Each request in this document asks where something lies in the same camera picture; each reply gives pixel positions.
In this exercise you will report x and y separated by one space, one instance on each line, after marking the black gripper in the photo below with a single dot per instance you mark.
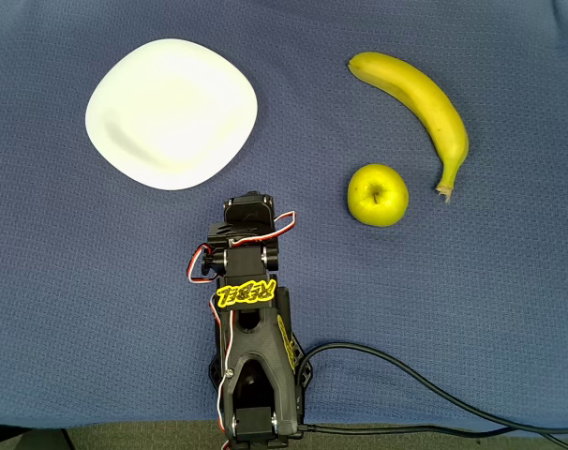
248 210

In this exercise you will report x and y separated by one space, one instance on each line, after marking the green apple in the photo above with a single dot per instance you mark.
378 194

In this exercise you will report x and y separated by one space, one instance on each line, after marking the blue woven cloth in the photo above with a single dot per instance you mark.
78 281

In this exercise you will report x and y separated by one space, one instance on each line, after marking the yellow banana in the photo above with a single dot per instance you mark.
420 98

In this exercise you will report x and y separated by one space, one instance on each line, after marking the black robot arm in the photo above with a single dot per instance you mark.
253 356

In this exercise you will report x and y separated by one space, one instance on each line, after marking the white plate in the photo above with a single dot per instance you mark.
171 112

